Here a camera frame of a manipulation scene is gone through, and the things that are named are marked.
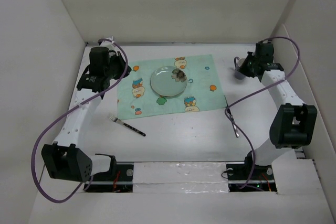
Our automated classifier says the lavender mug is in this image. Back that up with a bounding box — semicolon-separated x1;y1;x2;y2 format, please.
234;57;245;80

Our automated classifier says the green floral plate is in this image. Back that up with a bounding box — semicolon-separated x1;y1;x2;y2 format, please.
150;66;187;97

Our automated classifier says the green cartoon print cloth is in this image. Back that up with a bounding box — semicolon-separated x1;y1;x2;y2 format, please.
118;55;227;120

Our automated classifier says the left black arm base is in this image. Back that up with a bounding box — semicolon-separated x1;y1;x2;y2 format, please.
83;154;134;193

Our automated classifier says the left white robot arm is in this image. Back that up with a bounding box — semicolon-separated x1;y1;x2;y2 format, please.
41;46;131;183

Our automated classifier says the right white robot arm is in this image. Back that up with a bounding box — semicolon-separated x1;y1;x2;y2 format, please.
238;41;318;179

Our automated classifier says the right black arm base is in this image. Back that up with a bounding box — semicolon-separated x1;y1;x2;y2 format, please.
221;151;277;192

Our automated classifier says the silver table knife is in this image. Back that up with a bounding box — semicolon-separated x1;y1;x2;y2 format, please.
226;100;239;138

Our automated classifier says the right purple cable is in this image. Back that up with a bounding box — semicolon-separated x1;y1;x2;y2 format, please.
224;36;301;190

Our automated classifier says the purple cable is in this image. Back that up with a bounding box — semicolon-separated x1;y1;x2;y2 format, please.
224;36;301;190
30;38;129;204

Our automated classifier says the fork with black handle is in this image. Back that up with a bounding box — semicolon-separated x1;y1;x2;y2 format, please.
108;114;146;137

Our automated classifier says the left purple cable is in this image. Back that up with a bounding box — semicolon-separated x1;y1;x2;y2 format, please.
30;38;129;204

